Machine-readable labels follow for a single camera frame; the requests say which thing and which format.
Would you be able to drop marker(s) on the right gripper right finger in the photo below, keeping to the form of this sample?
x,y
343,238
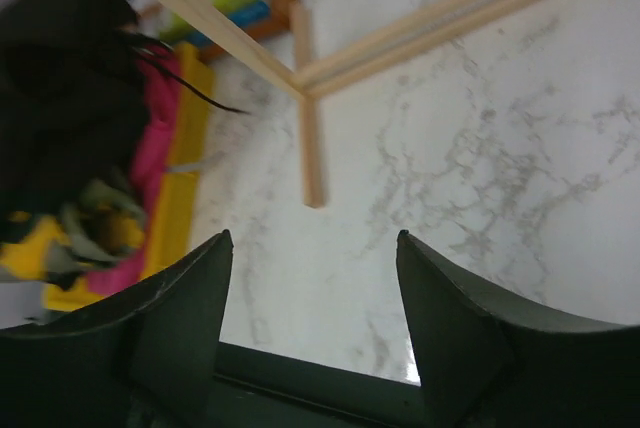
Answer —
x,y
488,357

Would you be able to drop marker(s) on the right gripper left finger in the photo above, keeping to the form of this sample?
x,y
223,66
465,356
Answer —
x,y
155,340

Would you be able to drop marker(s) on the black trousers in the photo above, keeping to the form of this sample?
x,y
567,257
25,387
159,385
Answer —
x,y
72,100

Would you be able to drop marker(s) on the pink trousers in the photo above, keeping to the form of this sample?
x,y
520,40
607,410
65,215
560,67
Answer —
x,y
161,97

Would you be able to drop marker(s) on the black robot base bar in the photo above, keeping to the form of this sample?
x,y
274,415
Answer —
x,y
234,386

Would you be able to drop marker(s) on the yellow plastic tray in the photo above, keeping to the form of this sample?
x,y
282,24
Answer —
x,y
171,226

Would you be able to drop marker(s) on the wooden clothes rack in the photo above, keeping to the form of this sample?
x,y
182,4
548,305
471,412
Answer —
x,y
310,80

